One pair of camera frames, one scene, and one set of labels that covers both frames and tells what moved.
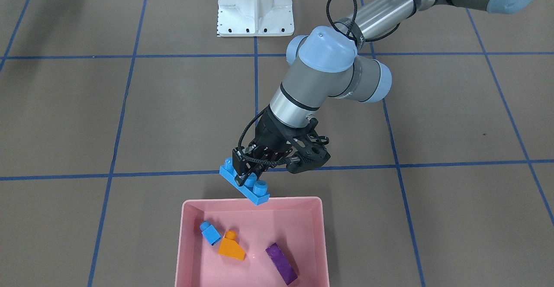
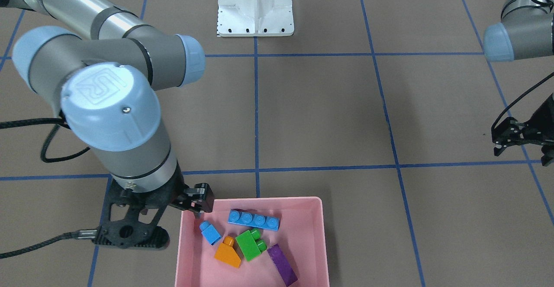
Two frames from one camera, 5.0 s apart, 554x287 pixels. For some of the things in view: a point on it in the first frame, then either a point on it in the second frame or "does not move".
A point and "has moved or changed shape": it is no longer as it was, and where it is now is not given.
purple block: [281, 263] does not move
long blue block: [256, 191] -> [254, 219]
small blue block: [210, 232] does not move
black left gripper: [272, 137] -> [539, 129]
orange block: [230, 247] has moved or changed shape
